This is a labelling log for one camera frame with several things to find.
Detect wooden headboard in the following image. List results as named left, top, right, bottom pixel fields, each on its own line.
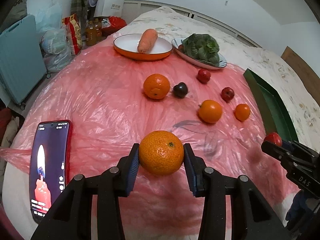
left=281, top=46, right=320, bottom=105

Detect red yellow snack bag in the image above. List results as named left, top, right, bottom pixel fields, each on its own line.
left=62, top=14, right=82, bottom=55

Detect medium orange with stem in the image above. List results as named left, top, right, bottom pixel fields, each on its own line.
left=198, top=100, right=222, bottom=124

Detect small orange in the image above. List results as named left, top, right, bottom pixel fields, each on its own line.
left=234, top=103, right=251, bottom=122

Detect small red apple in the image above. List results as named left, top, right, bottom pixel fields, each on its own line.
left=220, top=87, right=235, bottom=102

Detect red tomato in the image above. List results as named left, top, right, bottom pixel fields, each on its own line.
left=264, top=132, right=283, bottom=147

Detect large speckled orange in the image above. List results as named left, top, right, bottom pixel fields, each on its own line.
left=139, top=131, right=184, bottom=176

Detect grey fabric bag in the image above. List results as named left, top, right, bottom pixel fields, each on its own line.
left=3, top=0, right=28, bottom=29

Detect orange carrot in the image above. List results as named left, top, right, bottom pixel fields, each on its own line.
left=137, top=29, right=158, bottom=54

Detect white cardboard box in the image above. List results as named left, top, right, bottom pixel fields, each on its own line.
left=94, top=0, right=124, bottom=17

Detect green tray box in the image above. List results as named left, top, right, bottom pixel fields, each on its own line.
left=244, top=69, right=299, bottom=141

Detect orange rimmed white plate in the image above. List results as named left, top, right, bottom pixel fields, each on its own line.
left=113, top=34, right=172, bottom=61

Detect floral bed quilt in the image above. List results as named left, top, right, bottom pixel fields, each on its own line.
left=114, top=7, right=320, bottom=151

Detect light blue suitcase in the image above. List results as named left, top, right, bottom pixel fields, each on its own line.
left=1, top=15, right=48, bottom=105

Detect white blue rimmed plate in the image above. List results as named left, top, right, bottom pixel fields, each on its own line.
left=171, top=37, right=228, bottom=71

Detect white plastic bags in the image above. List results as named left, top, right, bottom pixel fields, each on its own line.
left=35, top=0, right=73, bottom=73

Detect dark purple plum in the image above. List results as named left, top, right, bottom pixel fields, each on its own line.
left=172, top=82, right=188, bottom=98

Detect green leafy vegetable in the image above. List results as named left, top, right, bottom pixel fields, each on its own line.
left=182, top=34, right=220, bottom=66

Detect pink plastic sheet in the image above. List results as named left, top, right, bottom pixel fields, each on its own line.
left=1, top=44, right=298, bottom=239

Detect orange drink bottles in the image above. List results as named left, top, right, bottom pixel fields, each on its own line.
left=85, top=18, right=102, bottom=46

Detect red smartphone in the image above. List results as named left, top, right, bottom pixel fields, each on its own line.
left=29, top=120, right=72, bottom=224

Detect red plastic bag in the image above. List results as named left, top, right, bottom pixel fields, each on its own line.
left=101, top=16, right=127, bottom=37

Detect blue gloved right hand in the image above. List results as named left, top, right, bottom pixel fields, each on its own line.
left=285, top=190, right=312, bottom=221

